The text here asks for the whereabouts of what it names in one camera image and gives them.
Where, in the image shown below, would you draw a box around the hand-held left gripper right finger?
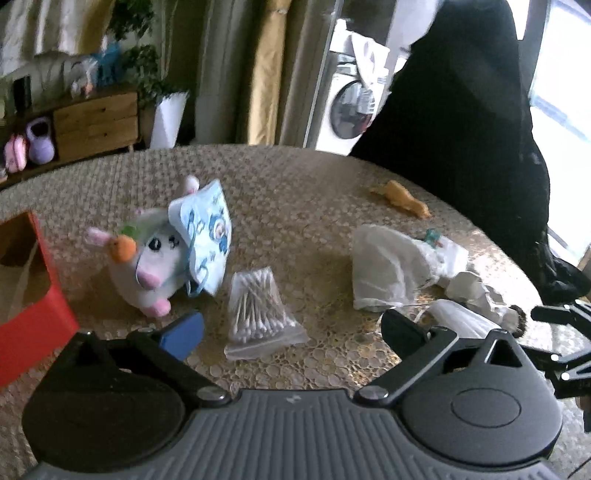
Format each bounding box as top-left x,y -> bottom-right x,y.
353,309 -> 539,409

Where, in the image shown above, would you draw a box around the dark fuzzy ball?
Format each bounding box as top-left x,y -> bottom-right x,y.
508,305 -> 530,335

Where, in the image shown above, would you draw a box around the yellow duck toy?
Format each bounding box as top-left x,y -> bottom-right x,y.
369,180 -> 432,219

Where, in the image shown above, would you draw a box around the patterned lace tablecloth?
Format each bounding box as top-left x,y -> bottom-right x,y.
0,144 -> 591,480

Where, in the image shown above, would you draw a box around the white hanging cloth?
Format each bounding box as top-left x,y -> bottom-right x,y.
348,30 -> 393,88

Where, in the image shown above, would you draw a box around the blue printed mask pouch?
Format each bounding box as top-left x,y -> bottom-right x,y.
167,180 -> 232,297

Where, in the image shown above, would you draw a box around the white planter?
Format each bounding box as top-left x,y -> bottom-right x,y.
151,91 -> 190,149

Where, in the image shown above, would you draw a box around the clear plastic bags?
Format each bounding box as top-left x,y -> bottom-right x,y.
34,51 -> 98,100

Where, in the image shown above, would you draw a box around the person's black clothing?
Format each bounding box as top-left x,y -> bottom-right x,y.
348,0 -> 591,303

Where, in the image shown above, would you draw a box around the yellow curtain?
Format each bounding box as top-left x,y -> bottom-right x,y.
247,0 -> 294,146

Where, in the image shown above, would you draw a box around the wooden drawer cabinet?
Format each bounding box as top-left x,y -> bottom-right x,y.
0,85 -> 141,185

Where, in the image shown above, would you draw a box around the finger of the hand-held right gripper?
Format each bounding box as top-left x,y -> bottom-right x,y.
530,345 -> 591,400
531,302 -> 591,327

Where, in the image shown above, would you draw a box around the white plush bunny toy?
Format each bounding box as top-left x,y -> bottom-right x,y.
85,175 -> 204,319

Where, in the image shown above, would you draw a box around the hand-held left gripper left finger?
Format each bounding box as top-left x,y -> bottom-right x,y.
46,311 -> 230,408

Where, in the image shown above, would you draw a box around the bag of cotton swabs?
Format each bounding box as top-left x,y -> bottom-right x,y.
225,267 -> 310,361

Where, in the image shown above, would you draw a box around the green potted plant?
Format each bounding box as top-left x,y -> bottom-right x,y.
108,0 -> 185,109

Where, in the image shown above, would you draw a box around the white column air conditioner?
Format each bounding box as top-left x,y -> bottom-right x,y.
185,0 -> 259,145

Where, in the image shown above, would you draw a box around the red cardboard box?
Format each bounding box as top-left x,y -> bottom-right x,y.
0,211 -> 80,388

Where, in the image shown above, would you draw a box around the white washing machine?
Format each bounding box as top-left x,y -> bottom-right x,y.
316,18 -> 407,155

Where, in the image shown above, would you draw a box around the white plastic bag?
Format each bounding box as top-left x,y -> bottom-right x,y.
352,224 -> 469,311

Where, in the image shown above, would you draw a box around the blue bottle pack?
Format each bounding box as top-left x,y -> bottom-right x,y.
92,44 -> 122,86

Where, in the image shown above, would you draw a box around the white face mask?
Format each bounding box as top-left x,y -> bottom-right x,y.
413,298 -> 504,339

